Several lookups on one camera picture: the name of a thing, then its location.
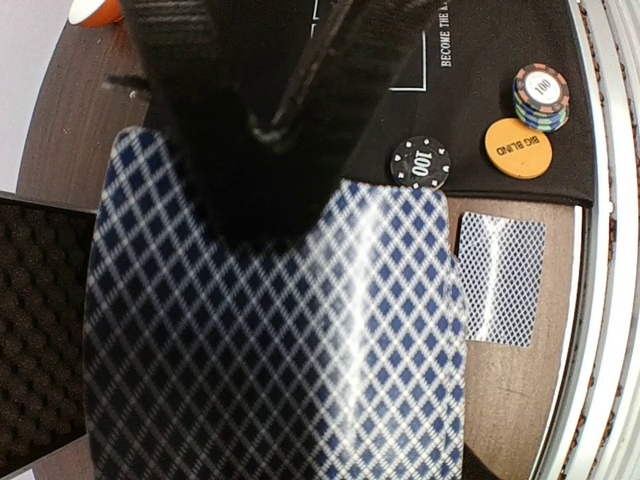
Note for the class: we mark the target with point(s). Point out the aluminium poker case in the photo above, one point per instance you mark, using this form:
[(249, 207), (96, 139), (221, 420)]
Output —
[(44, 258)]

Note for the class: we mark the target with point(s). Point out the black poker mat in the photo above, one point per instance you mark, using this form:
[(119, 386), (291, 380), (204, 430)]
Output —
[(458, 82)]

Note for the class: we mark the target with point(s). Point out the orange white bowl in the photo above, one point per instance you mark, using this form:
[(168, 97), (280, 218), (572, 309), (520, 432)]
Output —
[(94, 13)]

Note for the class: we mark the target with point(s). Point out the orange big blind button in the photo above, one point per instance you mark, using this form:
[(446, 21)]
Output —
[(517, 150)]

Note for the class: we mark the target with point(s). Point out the black 100 poker chip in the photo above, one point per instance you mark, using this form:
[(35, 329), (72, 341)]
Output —
[(420, 162)]

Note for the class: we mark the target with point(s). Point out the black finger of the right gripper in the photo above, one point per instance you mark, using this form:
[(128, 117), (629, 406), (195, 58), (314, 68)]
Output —
[(259, 179)]

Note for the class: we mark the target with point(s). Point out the blue playing card deck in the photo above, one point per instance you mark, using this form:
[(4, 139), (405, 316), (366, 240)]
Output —
[(340, 355)]

